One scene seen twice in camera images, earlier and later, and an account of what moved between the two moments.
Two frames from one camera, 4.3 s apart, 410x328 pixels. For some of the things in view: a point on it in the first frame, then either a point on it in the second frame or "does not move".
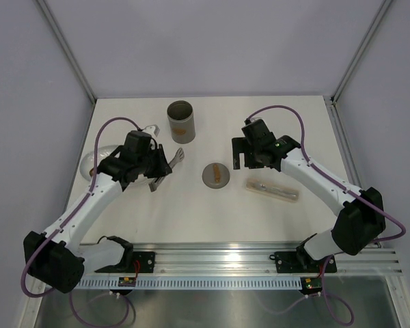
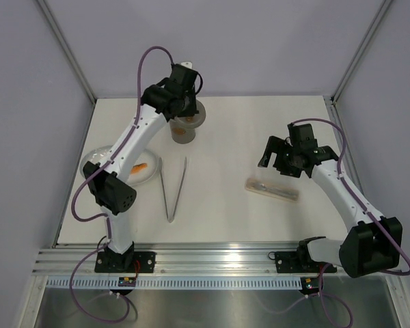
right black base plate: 296,262 does not move
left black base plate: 132,262 does not move
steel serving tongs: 179,156 → 165,191
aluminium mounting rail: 234,259 does not move
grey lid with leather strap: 216,175 → 195,121
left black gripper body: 152,165 → 188,105
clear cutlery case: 272,189 does not move
